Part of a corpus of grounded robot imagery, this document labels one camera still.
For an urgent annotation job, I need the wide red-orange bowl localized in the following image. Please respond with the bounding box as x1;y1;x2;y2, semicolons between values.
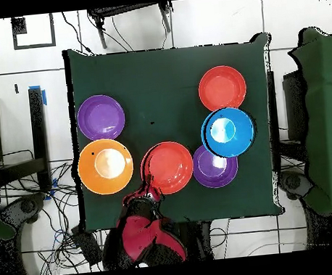
196;63;249;114
138;139;196;198

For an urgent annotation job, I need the purple plastic bowl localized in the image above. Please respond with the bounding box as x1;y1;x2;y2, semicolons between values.
75;92;128;143
190;141;241;191

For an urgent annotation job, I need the blue plastic bowl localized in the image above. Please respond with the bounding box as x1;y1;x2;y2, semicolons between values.
199;104;258;161

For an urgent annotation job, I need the large yellow-orange bowl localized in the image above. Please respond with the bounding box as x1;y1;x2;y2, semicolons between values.
75;136;137;198

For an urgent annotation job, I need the black power brick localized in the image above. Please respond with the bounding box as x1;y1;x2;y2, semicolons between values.
70;223;105;268

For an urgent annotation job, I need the dark green tablecloth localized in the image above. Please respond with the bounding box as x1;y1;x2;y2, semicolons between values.
62;29;288;234

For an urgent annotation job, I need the blue tape strip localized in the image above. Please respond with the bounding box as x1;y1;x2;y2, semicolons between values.
28;83;48;107

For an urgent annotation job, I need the black metal chair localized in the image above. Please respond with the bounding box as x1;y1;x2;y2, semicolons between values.
87;0;177;52

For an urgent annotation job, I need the blue network cable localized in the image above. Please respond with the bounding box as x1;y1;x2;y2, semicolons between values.
51;227;78;251

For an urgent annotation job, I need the black table frame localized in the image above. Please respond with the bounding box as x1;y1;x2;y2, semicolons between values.
0;86;54;198

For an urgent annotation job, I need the black floor cable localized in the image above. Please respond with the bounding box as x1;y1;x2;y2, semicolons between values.
61;9;95;57

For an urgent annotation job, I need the black square frame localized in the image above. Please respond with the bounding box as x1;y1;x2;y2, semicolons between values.
10;12;57;51

